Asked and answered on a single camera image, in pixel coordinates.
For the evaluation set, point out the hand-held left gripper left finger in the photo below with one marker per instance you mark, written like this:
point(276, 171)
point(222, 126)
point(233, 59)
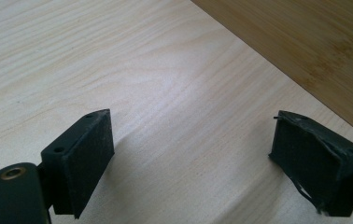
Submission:
point(81, 155)

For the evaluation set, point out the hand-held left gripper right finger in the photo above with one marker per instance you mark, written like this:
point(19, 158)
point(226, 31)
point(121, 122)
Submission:
point(314, 161)

